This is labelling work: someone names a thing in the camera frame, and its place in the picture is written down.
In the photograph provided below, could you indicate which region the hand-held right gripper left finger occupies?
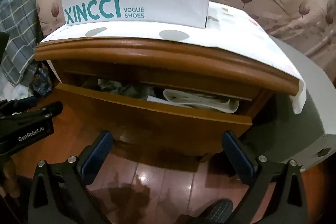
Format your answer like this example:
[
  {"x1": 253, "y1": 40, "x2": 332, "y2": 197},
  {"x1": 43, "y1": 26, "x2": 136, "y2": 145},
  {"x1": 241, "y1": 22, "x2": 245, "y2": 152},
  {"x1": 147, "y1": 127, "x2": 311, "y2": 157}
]
[{"x1": 28, "y1": 130, "x2": 116, "y2": 224}]

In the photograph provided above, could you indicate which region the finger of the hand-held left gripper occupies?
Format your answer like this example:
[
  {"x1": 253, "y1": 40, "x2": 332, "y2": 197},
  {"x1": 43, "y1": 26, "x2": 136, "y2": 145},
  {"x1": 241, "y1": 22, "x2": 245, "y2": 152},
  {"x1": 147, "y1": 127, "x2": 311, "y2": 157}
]
[
  {"x1": 16, "y1": 101, "x2": 63, "y2": 120},
  {"x1": 0, "y1": 96, "x2": 38, "y2": 115}
]

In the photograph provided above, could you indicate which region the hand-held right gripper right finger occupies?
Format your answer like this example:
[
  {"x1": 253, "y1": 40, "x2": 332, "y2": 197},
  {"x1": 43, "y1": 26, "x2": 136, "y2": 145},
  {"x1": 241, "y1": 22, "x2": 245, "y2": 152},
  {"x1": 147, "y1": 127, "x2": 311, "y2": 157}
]
[{"x1": 221, "y1": 131, "x2": 306, "y2": 224}]

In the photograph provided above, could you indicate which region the grey floral underwear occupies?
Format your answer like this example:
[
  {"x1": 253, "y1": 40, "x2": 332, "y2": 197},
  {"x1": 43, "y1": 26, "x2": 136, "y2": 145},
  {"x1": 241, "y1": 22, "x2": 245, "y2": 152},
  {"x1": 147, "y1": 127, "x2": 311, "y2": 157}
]
[{"x1": 98, "y1": 78, "x2": 158, "y2": 100}]

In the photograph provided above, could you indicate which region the white patterned underwear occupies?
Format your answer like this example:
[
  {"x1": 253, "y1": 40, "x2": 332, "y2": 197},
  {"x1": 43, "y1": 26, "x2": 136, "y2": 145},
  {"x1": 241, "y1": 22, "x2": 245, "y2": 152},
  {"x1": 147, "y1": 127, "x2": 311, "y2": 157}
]
[{"x1": 163, "y1": 88, "x2": 240, "y2": 113}]

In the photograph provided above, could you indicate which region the person's left hand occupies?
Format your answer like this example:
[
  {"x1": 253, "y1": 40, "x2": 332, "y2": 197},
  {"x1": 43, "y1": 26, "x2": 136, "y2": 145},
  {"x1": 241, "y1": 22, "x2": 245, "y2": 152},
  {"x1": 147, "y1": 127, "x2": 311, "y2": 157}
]
[{"x1": 0, "y1": 154, "x2": 21, "y2": 198}]

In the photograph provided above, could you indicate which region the white plastic bag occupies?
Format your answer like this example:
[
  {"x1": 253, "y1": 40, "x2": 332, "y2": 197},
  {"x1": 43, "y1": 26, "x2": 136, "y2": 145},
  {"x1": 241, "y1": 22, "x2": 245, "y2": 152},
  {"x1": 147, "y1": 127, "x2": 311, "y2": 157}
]
[{"x1": 0, "y1": 80, "x2": 33, "y2": 101}]

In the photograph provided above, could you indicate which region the blue printed packet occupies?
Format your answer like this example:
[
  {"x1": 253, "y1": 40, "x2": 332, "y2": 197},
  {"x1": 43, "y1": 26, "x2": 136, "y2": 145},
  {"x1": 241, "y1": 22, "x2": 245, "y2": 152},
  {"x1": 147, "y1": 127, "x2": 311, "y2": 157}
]
[{"x1": 28, "y1": 68, "x2": 50, "y2": 96}]

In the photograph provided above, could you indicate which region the plaid slipper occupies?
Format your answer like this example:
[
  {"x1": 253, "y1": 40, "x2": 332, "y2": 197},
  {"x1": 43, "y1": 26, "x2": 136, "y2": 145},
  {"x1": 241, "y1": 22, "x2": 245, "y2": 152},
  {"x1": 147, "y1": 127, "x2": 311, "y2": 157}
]
[{"x1": 202, "y1": 198, "x2": 234, "y2": 224}]

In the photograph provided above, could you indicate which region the grey plaid blanket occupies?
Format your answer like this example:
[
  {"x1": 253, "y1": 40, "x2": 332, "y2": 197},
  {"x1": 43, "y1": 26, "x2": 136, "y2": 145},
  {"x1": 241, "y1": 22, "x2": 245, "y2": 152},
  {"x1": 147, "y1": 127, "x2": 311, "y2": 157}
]
[{"x1": 0, "y1": 0, "x2": 49, "y2": 88}]

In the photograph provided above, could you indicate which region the wooden nightstand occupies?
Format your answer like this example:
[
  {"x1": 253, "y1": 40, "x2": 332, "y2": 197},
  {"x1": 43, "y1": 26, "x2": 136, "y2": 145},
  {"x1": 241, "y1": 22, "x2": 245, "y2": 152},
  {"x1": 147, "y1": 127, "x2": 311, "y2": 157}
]
[{"x1": 35, "y1": 39, "x2": 301, "y2": 164}]

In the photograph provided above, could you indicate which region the white dotted cloth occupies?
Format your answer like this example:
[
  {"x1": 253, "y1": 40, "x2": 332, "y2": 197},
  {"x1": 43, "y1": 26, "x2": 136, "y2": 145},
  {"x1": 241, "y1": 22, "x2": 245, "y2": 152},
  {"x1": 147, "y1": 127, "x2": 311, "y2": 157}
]
[{"x1": 39, "y1": 1, "x2": 307, "y2": 114}]

